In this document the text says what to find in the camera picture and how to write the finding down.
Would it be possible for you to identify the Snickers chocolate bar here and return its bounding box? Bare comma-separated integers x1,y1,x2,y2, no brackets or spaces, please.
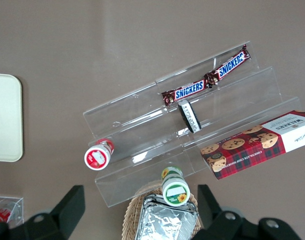
161,80,209,108
204,44,251,87

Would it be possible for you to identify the light wicker basket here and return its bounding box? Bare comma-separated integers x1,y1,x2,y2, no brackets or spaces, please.
122,179,204,240

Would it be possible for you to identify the aluminium foil container stack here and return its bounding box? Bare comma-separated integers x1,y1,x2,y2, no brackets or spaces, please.
134,193,200,240

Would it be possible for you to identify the cream plastic serving tray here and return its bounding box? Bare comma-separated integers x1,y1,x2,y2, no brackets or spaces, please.
0,73,24,163

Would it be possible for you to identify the red tartan Walkers cookie box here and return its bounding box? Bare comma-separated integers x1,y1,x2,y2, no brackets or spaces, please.
200,109,305,181

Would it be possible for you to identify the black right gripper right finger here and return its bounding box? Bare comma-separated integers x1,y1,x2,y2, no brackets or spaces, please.
192,184,305,240

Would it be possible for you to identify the red lid yoghurt cup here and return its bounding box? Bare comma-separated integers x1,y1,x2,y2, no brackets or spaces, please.
83,138,115,171

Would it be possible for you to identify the small black box white side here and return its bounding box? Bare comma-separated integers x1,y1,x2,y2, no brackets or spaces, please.
177,99,202,134

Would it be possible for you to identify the clear acrylic bottle rack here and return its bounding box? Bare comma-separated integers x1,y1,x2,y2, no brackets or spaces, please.
0,195,25,226

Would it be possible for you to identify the clear acrylic step stand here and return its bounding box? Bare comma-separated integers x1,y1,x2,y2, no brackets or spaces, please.
82,41,302,208

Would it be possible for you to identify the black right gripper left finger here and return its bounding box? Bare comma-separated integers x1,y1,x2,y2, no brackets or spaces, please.
0,184,86,240

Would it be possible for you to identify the green lid yoghurt cup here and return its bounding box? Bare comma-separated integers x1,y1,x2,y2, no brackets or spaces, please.
160,166,191,206

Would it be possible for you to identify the red cola bottle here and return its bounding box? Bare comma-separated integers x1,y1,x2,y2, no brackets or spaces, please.
0,207,12,225

